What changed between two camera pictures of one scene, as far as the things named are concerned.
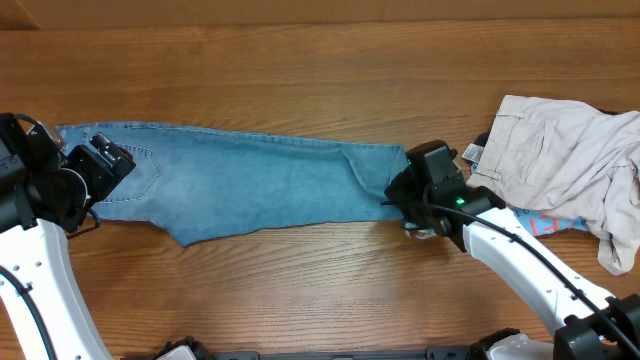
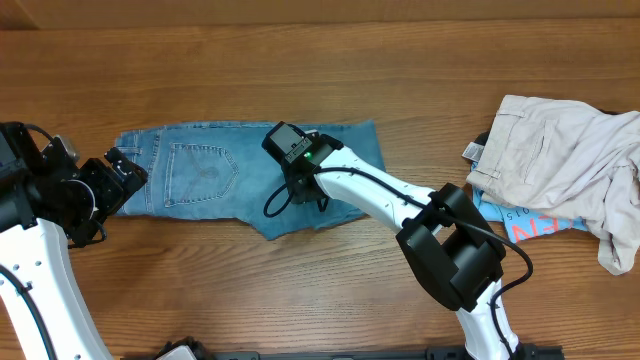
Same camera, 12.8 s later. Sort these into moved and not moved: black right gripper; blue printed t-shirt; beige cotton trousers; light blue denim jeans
Moved: light blue denim jeans; black right gripper
Not moved: beige cotton trousers; blue printed t-shirt
